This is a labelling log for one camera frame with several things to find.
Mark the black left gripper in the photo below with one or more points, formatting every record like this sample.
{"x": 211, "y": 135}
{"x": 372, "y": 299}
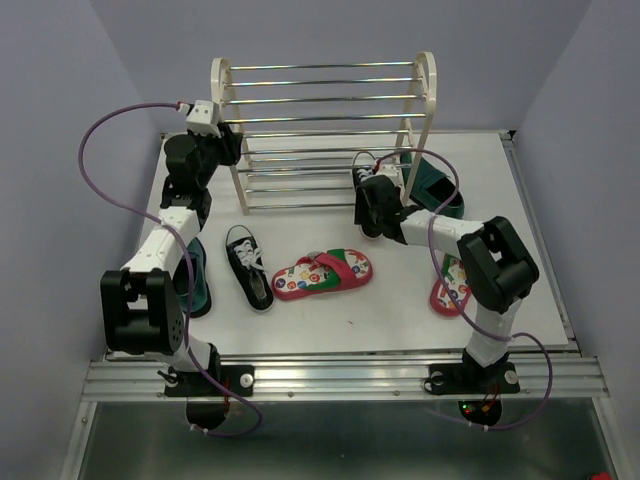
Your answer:
{"x": 229, "y": 144}

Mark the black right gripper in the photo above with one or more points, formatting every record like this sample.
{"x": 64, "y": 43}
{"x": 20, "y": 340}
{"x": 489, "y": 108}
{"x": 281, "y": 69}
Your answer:
{"x": 362, "y": 213}

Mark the pink printed sandal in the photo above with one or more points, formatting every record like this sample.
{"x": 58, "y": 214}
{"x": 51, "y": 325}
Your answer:
{"x": 451, "y": 289}
{"x": 329, "y": 271}

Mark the cream chrome shoe rack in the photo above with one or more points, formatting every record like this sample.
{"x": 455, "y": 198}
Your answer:
{"x": 303, "y": 123}

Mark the black canvas sneaker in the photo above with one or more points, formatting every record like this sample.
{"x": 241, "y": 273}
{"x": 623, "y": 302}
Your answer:
{"x": 245, "y": 259}
{"x": 363, "y": 166}

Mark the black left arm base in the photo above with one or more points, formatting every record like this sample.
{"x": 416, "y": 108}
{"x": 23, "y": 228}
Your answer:
{"x": 238, "y": 379}

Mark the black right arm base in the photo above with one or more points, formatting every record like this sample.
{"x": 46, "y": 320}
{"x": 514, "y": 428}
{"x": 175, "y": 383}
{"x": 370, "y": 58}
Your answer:
{"x": 464, "y": 379}

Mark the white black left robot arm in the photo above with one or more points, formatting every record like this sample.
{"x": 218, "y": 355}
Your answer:
{"x": 144, "y": 303}

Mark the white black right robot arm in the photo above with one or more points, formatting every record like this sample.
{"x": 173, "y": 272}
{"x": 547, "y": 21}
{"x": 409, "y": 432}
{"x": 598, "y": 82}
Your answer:
{"x": 500, "y": 270}

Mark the green loafer right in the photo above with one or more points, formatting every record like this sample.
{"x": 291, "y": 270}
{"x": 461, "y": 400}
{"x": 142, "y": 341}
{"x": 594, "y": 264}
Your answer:
{"x": 432, "y": 187}

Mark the green loafer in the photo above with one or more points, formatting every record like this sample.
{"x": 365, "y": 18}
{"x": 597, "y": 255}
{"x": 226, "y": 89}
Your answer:
{"x": 201, "y": 295}
{"x": 432, "y": 187}

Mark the green loafer left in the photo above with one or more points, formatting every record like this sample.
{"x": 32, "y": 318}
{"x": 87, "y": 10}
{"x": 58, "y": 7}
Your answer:
{"x": 201, "y": 295}

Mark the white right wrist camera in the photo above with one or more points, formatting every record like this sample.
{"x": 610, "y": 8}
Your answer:
{"x": 391, "y": 171}

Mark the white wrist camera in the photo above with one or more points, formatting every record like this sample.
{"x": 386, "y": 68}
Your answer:
{"x": 391, "y": 171}
{"x": 203, "y": 118}

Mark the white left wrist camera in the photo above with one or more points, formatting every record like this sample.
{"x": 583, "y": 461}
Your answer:
{"x": 203, "y": 118}

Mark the aluminium mounting rail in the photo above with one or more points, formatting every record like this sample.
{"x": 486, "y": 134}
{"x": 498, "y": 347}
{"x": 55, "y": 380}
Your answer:
{"x": 380, "y": 377}

